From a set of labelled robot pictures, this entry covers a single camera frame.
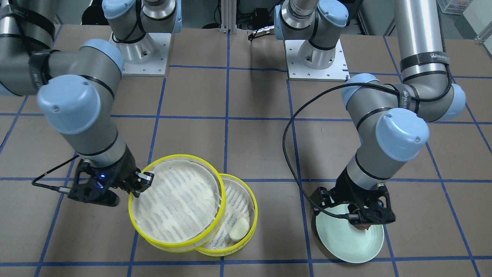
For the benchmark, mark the aluminium frame post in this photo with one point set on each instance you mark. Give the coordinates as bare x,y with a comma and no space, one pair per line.
228,16

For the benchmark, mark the brown steamed bun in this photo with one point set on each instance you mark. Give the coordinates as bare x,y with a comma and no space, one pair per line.
362,227

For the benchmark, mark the yellow rimmed steamer basket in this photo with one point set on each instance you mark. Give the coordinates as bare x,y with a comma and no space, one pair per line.
240,202
185,206

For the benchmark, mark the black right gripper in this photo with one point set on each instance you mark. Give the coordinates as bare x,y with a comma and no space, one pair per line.
123,168

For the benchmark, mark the white steamed bun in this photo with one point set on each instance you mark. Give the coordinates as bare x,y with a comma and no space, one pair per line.
239,230

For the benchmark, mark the light green plate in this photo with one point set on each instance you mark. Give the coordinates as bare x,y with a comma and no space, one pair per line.
345,241

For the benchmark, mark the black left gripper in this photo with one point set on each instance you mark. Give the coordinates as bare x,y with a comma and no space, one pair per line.
349,189

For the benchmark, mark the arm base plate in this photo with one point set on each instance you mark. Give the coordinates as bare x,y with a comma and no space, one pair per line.
306,63
142,61

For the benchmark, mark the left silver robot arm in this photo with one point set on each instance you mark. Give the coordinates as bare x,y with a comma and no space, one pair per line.
391,119

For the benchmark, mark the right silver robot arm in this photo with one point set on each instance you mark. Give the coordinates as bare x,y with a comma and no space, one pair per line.
75,90

